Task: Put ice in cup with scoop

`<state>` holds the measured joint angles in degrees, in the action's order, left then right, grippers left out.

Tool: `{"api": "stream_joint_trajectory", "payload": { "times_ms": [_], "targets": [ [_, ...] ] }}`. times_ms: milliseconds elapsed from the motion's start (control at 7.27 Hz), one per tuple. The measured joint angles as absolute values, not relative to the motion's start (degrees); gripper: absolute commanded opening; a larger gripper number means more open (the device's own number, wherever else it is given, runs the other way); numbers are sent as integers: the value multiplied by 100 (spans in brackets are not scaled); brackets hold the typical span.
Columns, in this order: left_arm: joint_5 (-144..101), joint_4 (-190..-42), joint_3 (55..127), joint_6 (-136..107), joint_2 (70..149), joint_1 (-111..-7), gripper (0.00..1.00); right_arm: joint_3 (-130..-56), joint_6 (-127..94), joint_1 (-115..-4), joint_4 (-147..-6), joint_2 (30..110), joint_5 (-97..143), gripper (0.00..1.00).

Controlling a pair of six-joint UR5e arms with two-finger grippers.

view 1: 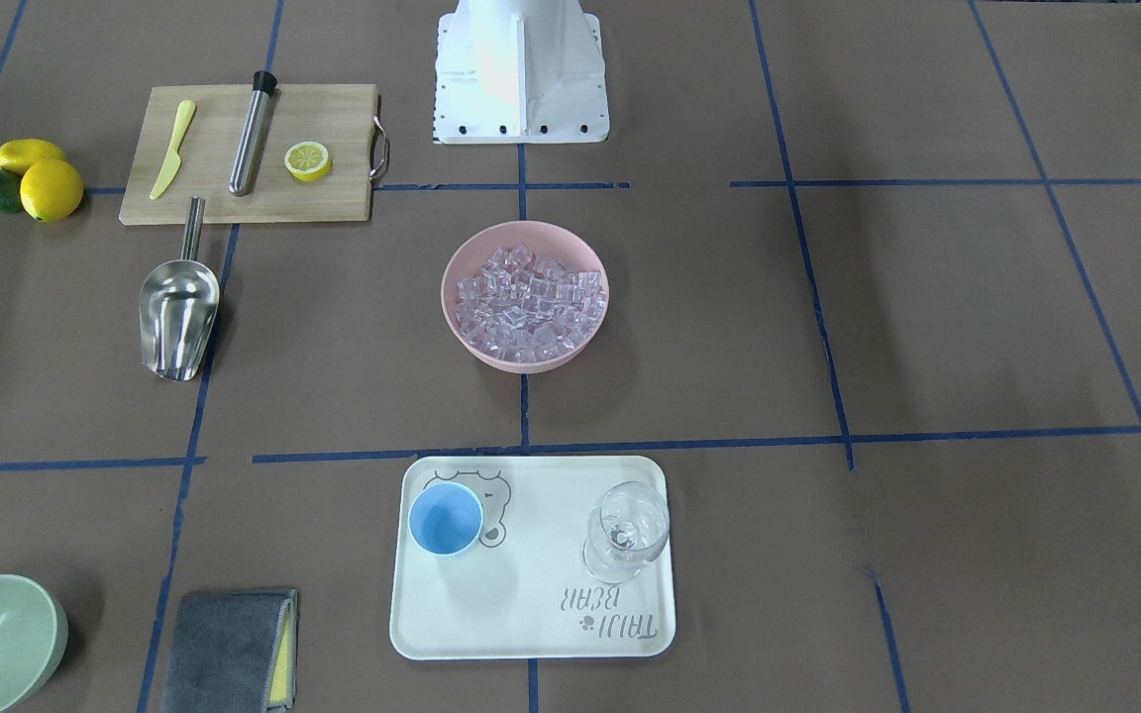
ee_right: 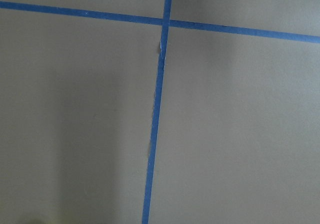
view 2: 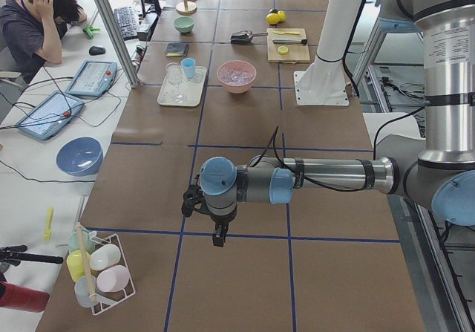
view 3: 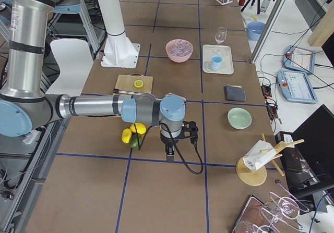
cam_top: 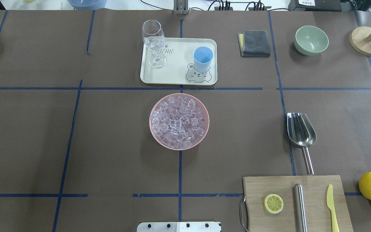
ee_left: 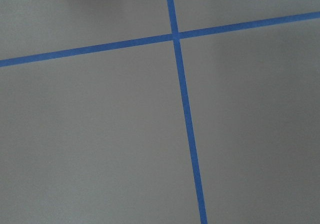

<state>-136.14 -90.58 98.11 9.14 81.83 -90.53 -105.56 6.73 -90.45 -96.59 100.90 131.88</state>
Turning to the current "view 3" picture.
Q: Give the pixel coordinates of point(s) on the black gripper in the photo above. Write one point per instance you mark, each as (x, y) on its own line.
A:
(169, 141)

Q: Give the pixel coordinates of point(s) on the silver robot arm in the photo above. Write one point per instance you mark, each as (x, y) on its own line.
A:
(24, 107)

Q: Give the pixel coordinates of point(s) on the wooden cup tree stand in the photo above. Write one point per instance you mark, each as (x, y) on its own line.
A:
(258, 177)

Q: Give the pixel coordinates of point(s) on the pink bowl of ice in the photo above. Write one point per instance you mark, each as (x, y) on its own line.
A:
(179, 50)

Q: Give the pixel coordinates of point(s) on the light blue cup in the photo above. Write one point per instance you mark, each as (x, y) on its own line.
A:
(216, 62)

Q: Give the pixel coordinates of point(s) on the yellow lemon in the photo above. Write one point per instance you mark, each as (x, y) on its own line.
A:
(126, 135)
(138, 128)

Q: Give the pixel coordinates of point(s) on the lemon half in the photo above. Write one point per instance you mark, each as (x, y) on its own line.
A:
(138, 84)

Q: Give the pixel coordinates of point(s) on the green ceramic bowl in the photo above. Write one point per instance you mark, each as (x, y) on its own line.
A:
(239, 118)

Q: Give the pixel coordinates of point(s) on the wooden cutting board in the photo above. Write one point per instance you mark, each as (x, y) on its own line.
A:
(126, 82)

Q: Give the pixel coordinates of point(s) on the white carton box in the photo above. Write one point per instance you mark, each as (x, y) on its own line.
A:
(259, 155)

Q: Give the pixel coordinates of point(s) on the cream serving tray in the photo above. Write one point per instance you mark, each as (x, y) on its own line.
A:
(226, 67)

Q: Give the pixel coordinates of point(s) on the clear wine glass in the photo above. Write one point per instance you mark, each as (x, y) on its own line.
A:
(220, 37)

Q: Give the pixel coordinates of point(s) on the white chair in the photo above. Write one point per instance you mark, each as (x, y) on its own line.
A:
(74, 59)

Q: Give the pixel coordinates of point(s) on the near teach pendant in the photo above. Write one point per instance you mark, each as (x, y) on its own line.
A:
(296, 87)

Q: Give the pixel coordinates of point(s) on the teach pendant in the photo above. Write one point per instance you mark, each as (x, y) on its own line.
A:
(296, 87)
(299, 59)

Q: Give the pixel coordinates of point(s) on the blue bowl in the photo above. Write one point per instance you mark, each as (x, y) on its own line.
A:
(254, 30)

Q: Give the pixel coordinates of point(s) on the far teach pendant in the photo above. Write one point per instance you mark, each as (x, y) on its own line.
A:
(299, 59)

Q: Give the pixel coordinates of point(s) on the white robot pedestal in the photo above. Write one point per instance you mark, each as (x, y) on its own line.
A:
(119, 51)

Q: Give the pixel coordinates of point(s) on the aluminium frame post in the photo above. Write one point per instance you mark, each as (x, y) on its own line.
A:
(268, 28)

